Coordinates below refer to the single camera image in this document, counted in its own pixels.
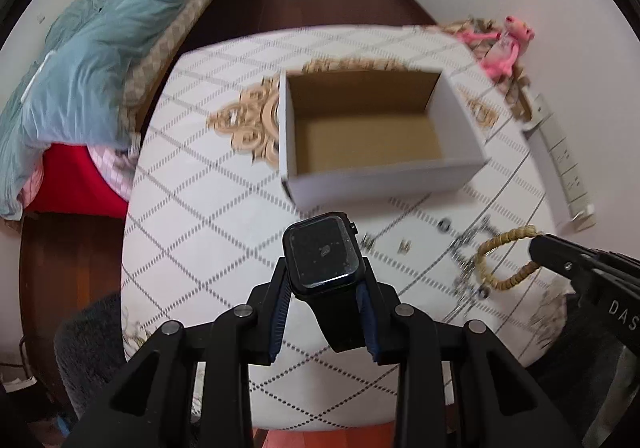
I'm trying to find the red bed sheet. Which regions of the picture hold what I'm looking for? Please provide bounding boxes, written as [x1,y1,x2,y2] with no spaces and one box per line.
[25,144,128,220]

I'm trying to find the dark fuzzy stool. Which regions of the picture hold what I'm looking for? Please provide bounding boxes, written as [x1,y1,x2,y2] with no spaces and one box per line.
[53,293,126,419]

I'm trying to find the white cardboard box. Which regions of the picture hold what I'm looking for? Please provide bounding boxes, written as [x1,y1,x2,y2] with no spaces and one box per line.
[278,69,489,211]

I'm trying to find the teal blue duvet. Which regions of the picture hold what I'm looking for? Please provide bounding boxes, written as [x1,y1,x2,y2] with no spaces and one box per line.
[1,0,204,220]

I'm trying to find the black smart watch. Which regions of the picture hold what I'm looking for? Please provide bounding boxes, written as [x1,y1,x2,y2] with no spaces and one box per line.
[282,212,366,353]

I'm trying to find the wooden bead bracelet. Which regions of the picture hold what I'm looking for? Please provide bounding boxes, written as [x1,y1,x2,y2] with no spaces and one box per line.
[474,225,544,292]

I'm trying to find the white patterned tablecloth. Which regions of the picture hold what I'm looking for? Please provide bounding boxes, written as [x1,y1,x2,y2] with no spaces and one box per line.
[119,24,574,431]

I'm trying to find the small gold earrings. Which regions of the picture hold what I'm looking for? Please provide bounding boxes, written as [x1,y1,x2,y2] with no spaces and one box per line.
[398,240,411,252]

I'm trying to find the pink panther plush toy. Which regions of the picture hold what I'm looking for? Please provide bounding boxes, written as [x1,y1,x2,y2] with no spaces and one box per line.
[456,16,535,81]

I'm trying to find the white power strip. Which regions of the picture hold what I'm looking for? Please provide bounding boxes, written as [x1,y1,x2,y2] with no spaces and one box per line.
[520,87,597,236]

